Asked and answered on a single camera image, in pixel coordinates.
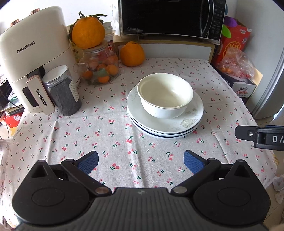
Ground white swirl pattern plate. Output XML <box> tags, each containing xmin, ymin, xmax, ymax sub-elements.
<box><xmin>127</xmin><ymin>87</ymin><xmax>204</xmax><ymax>134</ymax></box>

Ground large cream bowl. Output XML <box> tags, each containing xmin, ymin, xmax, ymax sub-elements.
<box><xmin>137</xmin><ymin>73</ymin><xmax>193</xmax><ymax>119</ymax></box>

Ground dark Ganten water carton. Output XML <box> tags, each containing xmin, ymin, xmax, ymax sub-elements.
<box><xmin>215</xmin><ymin>67</ymin><xmax>257</xmax><ymax>104</ymax></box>

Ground cherry print tablecloth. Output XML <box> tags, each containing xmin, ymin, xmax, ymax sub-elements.
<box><xmin>1</xmin><ymin>59</ymin><xmax>277</xmax><ymax>227</ymax></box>

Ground plastic bag of fruit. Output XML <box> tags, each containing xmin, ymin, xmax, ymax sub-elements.
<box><xmin>217</xmin><ymin>47</ymin><xmax>255</xmax><ymax>78</ymax></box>

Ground red box on shelf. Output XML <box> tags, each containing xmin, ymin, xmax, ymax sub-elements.
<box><xmin>3</xmin><ymin>112</ymin><xmax>23</xmax><ymax>128</ymax></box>

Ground clear jar dark contents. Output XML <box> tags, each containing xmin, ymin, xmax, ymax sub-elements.
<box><xmin>42</xmin><ymin>65</ymin><xmax>81</xmax><ymax>116</ymax></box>

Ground red cardboard gift box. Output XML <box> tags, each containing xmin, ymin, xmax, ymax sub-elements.
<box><xmin>211</xmin><ymin>20</ymin><xmax>252</xmax><ymax>66</ymax></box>

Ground glass jar of tangerines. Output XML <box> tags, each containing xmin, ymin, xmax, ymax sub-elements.
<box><xmin>73</xmin><ymin>40</ymin><xmax>119</xmax><ymax>86</ymax></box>

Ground purple green plush toy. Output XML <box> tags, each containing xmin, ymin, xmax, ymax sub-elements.
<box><xmin>221</xmin><ymin>16</ymin><xmax>237</xmax><ymax>39</ymax></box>

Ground silver refrigerator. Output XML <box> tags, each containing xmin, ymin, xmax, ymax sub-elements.
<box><xmin>246</xmin><ymin>1</ymin><xmax>283</xmax><ymax>119</ymax></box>

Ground white wooden microwave stand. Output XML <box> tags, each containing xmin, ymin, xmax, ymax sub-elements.
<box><xmin>114</xmin><ymin>35</ymin><xmax>215</xmax><ymax>62</ymax></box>

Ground black microwave oven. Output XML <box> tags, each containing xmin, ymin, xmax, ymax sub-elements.
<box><xmin>118</xmin><ymin>0</ymin><xmax>226</xmax><ymax>44</ymax></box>

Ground large orange on table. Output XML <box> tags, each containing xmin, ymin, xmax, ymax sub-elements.
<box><xmin>119</xmin><ymin>41</ymin><xmax>145</xmax><ymax>67</ymax></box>

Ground cream air fryer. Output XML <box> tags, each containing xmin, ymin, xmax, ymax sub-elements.
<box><xmin>1</xmin><ymin>6</ymin><xmax>80</xmax><ymax>113</ymax></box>

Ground stack of paper cups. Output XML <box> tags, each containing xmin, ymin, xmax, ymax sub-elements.
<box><xmin>103</xmin><ymin>22</ymin><xmax>114</xmax><ymax>41</ymax></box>

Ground large orange on jar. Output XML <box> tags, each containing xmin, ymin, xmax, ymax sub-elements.
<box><xmin>68</xmin><ymin>12</ymin><xmax>107</xmax><ymax>50</ymax></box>

